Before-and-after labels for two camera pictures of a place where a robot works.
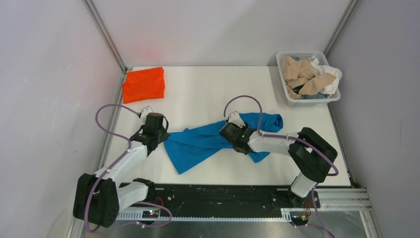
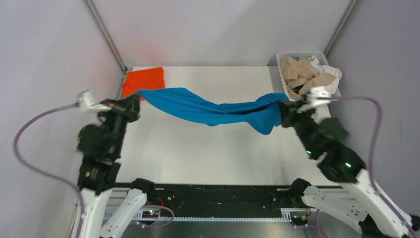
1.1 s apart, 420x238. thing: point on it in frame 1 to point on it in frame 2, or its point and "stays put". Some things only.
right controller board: x=301 y=220 stays put
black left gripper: x=164 y=135 to x=129 y=106
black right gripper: x=244 y=128 to x=288 y=111
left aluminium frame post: x=106 y=35 stays put
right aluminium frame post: x=346 y=16 stays put
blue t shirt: x=185 y=148 to x=262 y=112
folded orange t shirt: x=143 y=85 stays put
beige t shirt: x=302 y=73 stays put
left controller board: x=149 y=214 stays put
